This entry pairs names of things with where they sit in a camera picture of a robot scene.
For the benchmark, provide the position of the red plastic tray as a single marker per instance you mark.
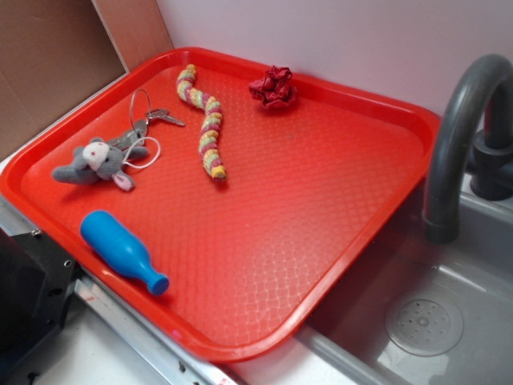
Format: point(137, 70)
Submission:
point(252, 213)

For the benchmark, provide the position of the crumpled red cloth ball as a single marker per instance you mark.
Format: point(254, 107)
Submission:
point(274, 90)

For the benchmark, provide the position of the blue plastic toy bottle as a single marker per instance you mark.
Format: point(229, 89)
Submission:
point(123, 251)

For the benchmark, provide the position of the grey plastic sink basin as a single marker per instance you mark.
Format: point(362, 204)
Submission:
point(474, 272)

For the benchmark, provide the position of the round sink drain strainer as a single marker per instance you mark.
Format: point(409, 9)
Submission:
point(424, 324)

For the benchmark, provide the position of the brown cardboard panel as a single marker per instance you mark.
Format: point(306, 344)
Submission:
point(57, 54)

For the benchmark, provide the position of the grey plastic faucet spout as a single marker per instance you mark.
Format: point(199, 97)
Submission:
point(487, 76)

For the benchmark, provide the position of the silver keys on ring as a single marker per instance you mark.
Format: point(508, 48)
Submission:
point(139, 128)

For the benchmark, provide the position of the grey plush mouse keychain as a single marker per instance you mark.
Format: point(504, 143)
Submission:
point(100, 161)

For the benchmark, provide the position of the aluminium frame rail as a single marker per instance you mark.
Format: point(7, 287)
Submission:
point(103, 342)

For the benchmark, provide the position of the dark grey faucet handle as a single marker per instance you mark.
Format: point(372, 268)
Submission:
point(492, 153)

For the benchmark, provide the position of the black metal bracket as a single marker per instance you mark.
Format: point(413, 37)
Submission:
point(37, 279)

